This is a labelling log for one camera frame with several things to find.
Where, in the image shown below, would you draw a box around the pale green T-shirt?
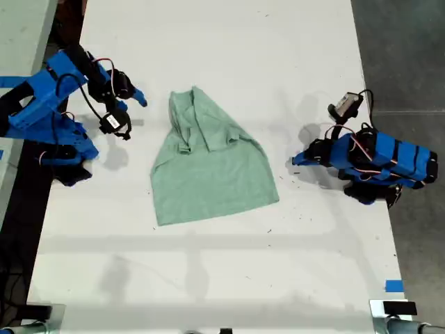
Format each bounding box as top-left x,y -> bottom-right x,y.
149,85 -> 280,228

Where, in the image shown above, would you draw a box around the long blue tape strip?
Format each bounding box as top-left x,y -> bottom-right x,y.
0,74 -> 34,89

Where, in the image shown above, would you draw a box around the pale grey side table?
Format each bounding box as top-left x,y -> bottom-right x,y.
0,0 -> 59,78

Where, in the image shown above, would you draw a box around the small blue tape patch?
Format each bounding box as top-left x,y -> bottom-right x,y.
385,278 -> 405,294

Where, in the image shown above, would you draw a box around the metal corner plate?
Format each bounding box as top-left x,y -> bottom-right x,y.
43,303 -> 67,334
369,299 -> 414,334

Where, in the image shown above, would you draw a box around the small black box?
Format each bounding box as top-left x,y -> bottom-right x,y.
382,301 -> 418,317
24,303 -> 54,321

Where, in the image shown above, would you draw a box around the grey metal tube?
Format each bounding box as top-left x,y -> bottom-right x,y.
385,317 -> 445,334
0,322 -> 48,334

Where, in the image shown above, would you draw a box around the black camera box white label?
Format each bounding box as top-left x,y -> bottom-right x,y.
98,110 -> 133,136

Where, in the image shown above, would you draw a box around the black camera cable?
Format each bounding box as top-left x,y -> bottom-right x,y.
359,88 -> 376,128
54,72 -> 105,121

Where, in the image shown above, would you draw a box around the black camera box grey face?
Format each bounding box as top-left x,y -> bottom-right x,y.
327,91 -> 365,122

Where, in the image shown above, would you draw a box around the black floor cables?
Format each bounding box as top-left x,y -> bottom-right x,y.
0,257 -> 31,317

